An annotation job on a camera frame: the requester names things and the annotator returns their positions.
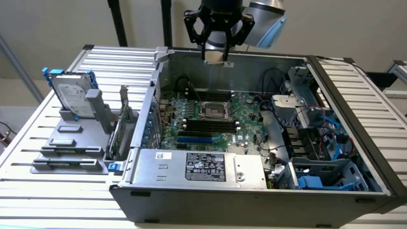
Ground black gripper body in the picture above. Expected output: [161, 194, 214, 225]
[198, 0, 244, 32]

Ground small beige part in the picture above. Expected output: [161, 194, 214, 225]
[204, 51, 224, 63]

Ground small grey CPU holder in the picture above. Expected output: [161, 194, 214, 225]
[202, 61, 234, 68]

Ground CPU socket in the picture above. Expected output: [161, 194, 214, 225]
[198, 101, 230, 120]

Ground long black expansion slot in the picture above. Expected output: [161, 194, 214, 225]
[176, 130, 220, 138]

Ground blue expansion slot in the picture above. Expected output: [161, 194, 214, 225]
[176, 136, 213, 144]

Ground black pole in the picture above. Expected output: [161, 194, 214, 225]
[106, 0, 128, 47]
[160, 0, 174, 47]

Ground grey corner clamp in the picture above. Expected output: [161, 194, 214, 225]
[153, 46, 174, 64]

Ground long locking lever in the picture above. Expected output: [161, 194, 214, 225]
[189, 82, 204, 108]

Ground silver fan shroud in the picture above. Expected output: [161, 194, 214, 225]
[270, 94, 298, 113]

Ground grey metal disk bay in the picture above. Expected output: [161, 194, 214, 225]
[284, 66, 330, 129]

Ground short locking lever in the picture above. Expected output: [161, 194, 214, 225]
[225, 106, 241, 118]

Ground green motherboard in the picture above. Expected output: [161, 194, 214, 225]
[158, 92, 274, 158]

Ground green graphics card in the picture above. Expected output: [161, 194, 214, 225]
[106, 85, 133, 160]

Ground silver hard disk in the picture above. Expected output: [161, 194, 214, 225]
[50, 73, 96, 119]

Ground black box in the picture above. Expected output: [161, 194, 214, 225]
[364, 71, 396, 88]

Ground blue disk caddy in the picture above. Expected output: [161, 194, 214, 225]
[41, 68, 97, 122]

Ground neighbouring slat table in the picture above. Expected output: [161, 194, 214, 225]
[383, 60, 407, 96]

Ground small silver heatsink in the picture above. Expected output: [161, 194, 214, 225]
[226, 146, 248, 155]

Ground black case fan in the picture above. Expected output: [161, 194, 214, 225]
[284, 126, 325, 159]

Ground silver power supply unit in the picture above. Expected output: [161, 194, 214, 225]
[128, 149, 268, 190]

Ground grey parts rack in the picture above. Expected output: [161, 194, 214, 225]
[29, 89, 140, 175]

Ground blue plastic disk bay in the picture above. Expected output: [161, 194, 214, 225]
[289, 156, 371, 191]

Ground open black PC case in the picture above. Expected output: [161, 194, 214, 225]
[108, 49, 400, 227]

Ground black looped wire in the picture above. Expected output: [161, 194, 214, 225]
[258, 68, 288, 96]

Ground short black wire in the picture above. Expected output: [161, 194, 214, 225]
[176, 75, 190, 93]

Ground blue wire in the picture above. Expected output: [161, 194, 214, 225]
[318, 114, 353, 156]

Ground aluminium frame post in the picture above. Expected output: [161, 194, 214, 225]
[0, 33, 44, 104]

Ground thin black cable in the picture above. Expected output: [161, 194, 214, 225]
[0, 121, 18, 145]

